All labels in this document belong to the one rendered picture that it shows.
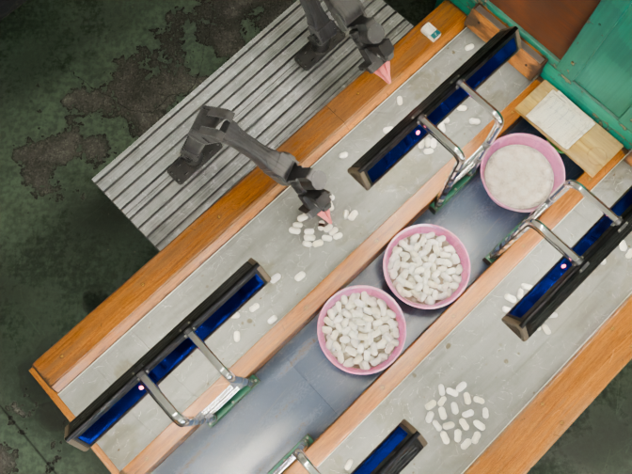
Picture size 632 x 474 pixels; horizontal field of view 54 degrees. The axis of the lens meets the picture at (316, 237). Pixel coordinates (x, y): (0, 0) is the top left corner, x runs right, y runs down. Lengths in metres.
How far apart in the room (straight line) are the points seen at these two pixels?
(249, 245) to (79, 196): 1.22
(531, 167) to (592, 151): 0.19
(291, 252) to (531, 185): 0.80
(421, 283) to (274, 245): 0.47
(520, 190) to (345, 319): 0.70
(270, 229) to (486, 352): 0.76
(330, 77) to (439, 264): 0.77
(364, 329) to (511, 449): 0.53
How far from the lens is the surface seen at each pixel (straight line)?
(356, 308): 1.93
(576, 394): 2.01
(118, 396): 1.62
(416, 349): 1.90
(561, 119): 2.19
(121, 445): 2.00
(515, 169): 2.13
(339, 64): 2.29
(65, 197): 3.03
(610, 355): 2.05
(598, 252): 1.72
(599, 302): 2.09
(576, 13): 2.02
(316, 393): 1.97
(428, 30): 2.24
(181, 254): 1.98
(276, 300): 1.93
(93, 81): 3.22
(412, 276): 1.97
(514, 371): 1.98
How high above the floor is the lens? 2.64
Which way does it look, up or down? 75 degrees down
